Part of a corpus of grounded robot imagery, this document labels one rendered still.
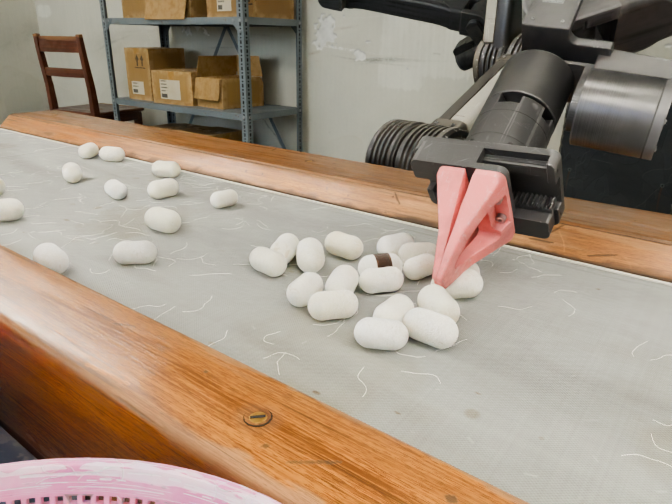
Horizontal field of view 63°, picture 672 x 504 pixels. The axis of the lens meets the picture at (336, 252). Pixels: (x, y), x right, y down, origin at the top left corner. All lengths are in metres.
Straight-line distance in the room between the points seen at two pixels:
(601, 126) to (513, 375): 0.20
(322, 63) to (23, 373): 2.73
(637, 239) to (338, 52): 2.52
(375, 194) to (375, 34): 2.25
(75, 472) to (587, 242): 0.41
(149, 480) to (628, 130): 0.37
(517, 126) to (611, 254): 0.14
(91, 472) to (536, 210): 0.32
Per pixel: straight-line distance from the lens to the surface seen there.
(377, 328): 0.32
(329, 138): 2.99
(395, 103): 2.75
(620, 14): 0.50
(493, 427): 0.28
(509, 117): 0.42
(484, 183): 0.37
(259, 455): 0.22
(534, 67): 0.46
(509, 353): 0.34
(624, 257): 0.50
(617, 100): 0.44
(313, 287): 0.37
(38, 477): 0.23
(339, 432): 0.23
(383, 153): 0.82
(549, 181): 0.39
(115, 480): 0.22
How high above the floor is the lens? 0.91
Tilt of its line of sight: 21 degrees down
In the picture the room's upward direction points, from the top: 1 degrees clockwise
